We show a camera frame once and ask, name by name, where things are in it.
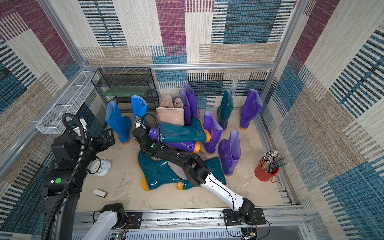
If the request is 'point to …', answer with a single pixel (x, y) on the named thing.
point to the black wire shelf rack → (119, 84)
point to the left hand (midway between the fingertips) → (103, 132)
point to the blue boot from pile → (140, 106)
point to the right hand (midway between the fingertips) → (143, 124)
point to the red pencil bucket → (264, 176)
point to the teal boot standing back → (226, 105)
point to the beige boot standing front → (171, 115)
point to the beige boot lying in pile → (178, 170)
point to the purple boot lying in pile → (190, 146)
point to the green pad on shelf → (125, 91)
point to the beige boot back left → (166, 102)
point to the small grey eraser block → (99, 193)
